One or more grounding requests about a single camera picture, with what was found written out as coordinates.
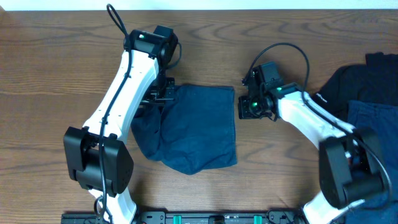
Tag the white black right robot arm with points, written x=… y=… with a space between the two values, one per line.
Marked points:
x=351 y=169

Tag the dark blue denim shorts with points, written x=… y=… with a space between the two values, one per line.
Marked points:
x=193 y=132

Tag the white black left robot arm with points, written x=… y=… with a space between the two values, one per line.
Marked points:
x=96 y=154

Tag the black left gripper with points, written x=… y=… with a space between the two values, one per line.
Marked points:
x=170 y=96

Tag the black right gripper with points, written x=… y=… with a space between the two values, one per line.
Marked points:
x=244 y=112

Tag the black garment on right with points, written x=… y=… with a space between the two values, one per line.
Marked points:
x=372 y=82

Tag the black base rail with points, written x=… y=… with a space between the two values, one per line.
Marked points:
x=158 y=217

